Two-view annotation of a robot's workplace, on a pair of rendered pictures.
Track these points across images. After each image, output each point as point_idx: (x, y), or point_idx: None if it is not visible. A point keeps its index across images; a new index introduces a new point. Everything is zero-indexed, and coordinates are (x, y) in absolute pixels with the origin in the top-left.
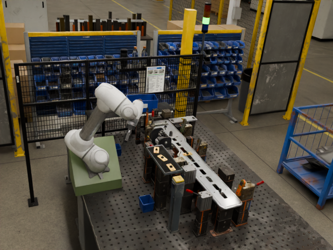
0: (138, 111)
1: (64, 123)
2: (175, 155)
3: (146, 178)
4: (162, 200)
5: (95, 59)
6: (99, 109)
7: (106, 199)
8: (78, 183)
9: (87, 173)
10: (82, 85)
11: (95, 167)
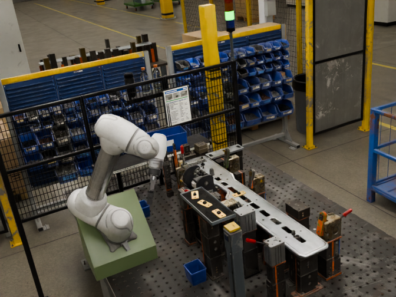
0: (161, 148)
1: (66, 187)
2: (223, 200)
3: (189, 238)
4: (216, 263)
5: (92, 93)
6: (105, 152)
7: (139, 277)
8: (97, 262)
9: (108, 246)
10: (81, 131)
11: (116, 235)
